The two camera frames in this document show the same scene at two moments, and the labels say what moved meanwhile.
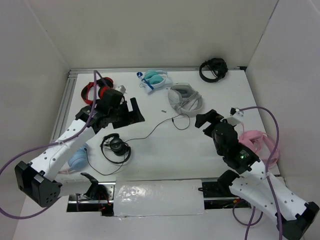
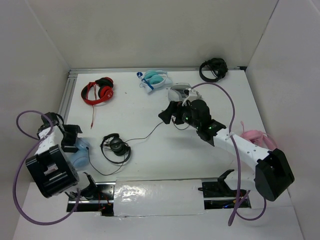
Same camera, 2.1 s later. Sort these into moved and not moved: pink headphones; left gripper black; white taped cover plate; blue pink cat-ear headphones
Moved: left gripper black
Not moved: pink headphones; blue pink cat-ear headphones; white taped cover plate
